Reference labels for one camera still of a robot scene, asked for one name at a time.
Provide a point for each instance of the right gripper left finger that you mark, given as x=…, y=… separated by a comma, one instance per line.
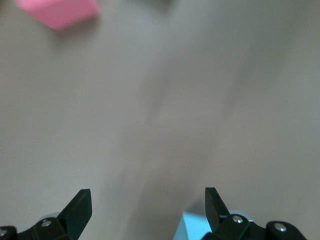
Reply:
x=72, y=217

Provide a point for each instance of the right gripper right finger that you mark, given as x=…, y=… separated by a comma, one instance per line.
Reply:
x=240, y=230

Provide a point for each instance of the blue foam cube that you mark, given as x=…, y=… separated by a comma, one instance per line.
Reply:
x=191, y=227

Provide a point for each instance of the pink foam cube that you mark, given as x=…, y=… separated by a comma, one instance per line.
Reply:
x=57, y=12

